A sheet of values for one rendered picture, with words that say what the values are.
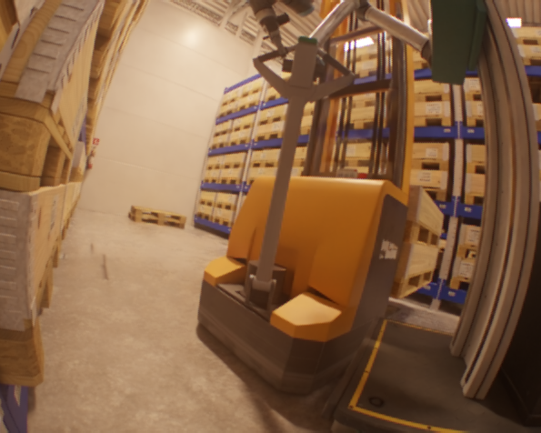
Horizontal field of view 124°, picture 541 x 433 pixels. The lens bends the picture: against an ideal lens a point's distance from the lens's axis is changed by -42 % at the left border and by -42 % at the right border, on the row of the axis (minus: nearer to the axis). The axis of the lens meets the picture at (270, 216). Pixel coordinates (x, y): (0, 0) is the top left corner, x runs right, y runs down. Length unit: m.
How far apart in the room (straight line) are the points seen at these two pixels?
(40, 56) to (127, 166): 6.02
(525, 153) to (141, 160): 6.47
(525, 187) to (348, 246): 0.63
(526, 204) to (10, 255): 0.94
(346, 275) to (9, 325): 0.93
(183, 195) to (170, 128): 1.79
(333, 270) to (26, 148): 0.93
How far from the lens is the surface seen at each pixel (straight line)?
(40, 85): 0.42
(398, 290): 1.54
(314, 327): 0.86
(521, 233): 0.65
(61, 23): 0.47
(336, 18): 1.56
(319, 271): 0.98
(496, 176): 0.93
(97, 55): 1.23
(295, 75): 1.07
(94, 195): 6.32
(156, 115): 6.73
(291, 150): 0.96
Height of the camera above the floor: 0.65
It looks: level
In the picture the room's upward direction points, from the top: 11 degrees clockwise
